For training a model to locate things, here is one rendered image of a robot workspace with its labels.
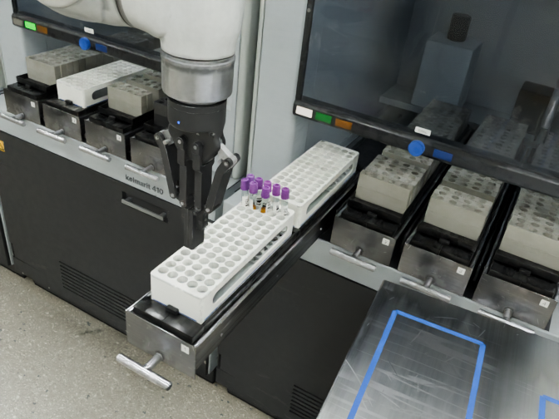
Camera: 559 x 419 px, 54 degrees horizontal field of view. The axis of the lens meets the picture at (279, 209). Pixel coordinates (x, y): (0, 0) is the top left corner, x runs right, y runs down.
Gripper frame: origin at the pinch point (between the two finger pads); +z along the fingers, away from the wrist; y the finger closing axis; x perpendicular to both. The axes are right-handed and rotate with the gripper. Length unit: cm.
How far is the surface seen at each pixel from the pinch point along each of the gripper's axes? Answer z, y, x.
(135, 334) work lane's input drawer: 18.6, 4.9, 8.4
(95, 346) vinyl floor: 95, 64, -33
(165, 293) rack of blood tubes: 10.9, 1.6, 4.8
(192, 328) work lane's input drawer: 13.3, -4.7, 6.3
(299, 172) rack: 8.5, 1.8, -38.7
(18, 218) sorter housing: 59, 97, -36
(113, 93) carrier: 9, 59, -44
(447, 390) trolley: 13.0, -40.4, -4.6
